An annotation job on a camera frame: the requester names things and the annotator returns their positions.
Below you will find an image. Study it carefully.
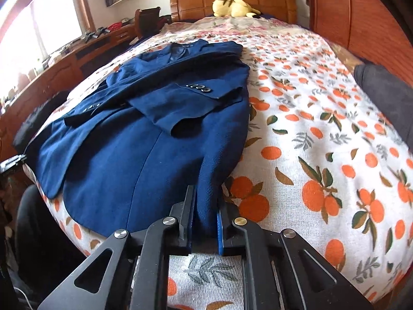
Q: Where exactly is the wooden bed headboard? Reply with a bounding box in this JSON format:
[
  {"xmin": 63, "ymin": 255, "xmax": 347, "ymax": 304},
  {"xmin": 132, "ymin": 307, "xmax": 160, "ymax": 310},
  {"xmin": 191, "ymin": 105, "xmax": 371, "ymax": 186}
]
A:
[{"xmin": 170, "ymin": 0, "xmax": 297, "ymax": 25}]

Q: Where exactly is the black cloth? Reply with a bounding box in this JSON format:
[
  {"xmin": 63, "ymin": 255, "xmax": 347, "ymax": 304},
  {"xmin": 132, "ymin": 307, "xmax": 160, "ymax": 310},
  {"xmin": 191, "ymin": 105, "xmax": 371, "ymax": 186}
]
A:
[{"xmin": 13, "ymin": 90, "xmax": 76, "ymax": 151}]

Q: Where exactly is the grey cloth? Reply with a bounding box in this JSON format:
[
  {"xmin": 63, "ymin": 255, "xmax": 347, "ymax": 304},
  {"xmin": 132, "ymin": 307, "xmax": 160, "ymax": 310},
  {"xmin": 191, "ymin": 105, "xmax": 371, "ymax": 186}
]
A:
[{"xmin": 354, "ymin": 65, "xmax": 413, "ymax": 146}]

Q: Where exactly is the wooden framed window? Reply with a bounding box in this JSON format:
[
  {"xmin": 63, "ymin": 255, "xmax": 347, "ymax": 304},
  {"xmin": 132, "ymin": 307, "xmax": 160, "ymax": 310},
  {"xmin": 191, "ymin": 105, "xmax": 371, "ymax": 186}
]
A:
[{"xmin": 0, "ymin": 0, "xmax": 94, "ymax": 78}]

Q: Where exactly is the wooden desk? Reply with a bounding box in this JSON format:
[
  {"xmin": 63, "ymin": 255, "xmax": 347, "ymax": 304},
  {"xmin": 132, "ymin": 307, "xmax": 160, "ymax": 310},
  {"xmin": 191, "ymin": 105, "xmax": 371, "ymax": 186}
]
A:
[{"xmin": 0, "ymin": 22, "xmax": 139, "ymax": 162}]

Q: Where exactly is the wooden slatted wardrobe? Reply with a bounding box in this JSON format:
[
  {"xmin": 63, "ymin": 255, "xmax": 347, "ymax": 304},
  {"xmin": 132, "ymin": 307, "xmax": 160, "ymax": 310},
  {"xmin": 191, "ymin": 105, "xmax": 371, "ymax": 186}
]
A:
[{"xmin": 305, "ymin": 0, "xmax": 413, "ymax": 72}]

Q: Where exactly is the golden cloth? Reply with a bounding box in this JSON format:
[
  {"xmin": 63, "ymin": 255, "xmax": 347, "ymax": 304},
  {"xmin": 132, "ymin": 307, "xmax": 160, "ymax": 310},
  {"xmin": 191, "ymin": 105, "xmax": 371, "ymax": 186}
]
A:
[{"xmin": 329, "ymin": 48, "xmax": 362, "ymax": 68}]

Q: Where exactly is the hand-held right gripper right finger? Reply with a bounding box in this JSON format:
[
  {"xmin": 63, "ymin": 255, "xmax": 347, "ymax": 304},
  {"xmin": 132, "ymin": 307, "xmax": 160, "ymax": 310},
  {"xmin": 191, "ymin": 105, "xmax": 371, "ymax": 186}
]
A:
[{"xmin": 216, "ymin": 200, "xmax": 375, "ymax": 310}]

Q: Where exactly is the blue suit jacket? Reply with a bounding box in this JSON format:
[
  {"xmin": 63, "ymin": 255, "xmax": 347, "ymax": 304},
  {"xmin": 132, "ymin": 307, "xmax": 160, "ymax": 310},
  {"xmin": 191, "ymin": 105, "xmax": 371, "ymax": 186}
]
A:
[{"xmin": 24, "ymin": 39, "xmax": 250, "ymax": 238}]

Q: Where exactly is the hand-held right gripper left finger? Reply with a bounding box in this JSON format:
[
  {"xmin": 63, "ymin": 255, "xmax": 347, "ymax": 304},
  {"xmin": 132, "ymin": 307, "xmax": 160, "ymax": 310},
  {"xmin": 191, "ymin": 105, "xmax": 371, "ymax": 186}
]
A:
[{"xmin": 38, "ymin": 185, "xmax": 197, "ymax": 310}]

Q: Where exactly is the orange fruit print bed sheet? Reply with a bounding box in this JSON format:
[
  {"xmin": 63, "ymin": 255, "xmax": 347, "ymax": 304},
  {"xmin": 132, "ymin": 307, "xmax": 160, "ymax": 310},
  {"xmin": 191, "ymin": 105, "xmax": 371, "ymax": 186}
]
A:
[{"xmin": 32, "ymin": 16, "xmax": 413, "ymax": 310}]

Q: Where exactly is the wooden chair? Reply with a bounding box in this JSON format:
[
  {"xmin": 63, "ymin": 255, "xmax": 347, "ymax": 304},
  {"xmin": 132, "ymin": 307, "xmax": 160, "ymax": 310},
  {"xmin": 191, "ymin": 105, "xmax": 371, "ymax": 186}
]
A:
[{"xmin": 134, "ymin": 7, "xmax": 171, "ymax": 39}]

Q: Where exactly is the pink floral blanket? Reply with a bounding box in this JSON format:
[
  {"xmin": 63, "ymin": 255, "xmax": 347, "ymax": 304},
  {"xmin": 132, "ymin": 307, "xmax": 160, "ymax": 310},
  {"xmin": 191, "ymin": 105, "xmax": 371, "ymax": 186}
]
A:
[{"xmin": 161, "ymin": 16, "xmax": 291, "ymax": 39}]

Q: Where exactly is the black gadget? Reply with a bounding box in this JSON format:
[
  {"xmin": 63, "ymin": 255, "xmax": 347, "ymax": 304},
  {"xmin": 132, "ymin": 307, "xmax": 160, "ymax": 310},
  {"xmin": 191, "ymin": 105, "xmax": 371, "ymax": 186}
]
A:
[{"xmin": 84, "ymin": 27, "xmax": 108, "ymax": 41}]

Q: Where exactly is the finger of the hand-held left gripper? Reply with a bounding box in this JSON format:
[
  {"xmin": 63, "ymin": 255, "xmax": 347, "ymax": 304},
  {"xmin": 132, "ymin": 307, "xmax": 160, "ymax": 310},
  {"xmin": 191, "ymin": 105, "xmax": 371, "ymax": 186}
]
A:
[{"xmin": 0, "ymin": 155, "xmax": 28, "ymax": 174}]

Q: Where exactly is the yellow plush toy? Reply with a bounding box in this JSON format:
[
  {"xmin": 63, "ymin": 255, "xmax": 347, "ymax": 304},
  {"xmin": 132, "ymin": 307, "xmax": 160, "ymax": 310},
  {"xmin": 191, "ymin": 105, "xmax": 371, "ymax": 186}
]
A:
[{"xmin": 212, "ymin": 0, "xmax": 261, "ymax": 18}]

